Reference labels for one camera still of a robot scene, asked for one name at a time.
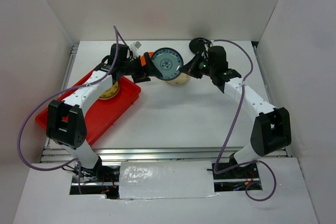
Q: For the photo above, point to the black plate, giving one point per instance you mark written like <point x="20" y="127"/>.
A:
<point x="195" y="45"/>

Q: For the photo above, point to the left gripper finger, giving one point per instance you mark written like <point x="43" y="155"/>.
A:
<point x="150" y="69"/>
<point x="139" y="78"/>

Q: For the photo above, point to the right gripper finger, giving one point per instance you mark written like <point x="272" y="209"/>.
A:
<point x="190" y="72"/>
<point x="192" y="65"/>

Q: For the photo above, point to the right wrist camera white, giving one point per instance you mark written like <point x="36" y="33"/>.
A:
<point x="206" y="46"/>

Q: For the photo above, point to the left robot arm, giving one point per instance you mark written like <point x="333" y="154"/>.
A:
<point x="86" y="158"/>

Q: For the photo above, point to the orange plate far left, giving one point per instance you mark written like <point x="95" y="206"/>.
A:
<point x="143" y="60"/>

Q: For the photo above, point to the beige plate with motifs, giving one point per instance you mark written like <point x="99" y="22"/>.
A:
<point x="180" y="80"/>

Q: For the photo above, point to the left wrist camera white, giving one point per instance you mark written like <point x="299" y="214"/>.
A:
<point x="134" y="49"/>

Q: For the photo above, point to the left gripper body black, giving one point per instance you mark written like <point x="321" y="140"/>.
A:
<point x="134" y="67"/>

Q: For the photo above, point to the aluminium rail front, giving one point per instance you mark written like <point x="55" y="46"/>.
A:
<point x="56" y="155"/>

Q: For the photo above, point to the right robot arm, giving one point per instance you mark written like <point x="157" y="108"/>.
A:
<point x="271" y="129"/>

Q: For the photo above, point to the white foil cover sheet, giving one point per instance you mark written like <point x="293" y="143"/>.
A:
<point x="160" y="180"/>

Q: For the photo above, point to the yellow brown patterned plate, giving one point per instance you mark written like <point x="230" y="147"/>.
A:
<point x="110" y="93"/>

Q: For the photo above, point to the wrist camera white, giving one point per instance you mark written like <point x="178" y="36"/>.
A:
<point x="134" y="49"/>
<point x="206" y="46"/>

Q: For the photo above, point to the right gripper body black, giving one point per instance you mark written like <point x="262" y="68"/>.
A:
<point x="205" y="68"/>

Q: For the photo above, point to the blue white patterned plate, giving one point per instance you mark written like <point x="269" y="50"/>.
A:
<point x="167" y="61"/>

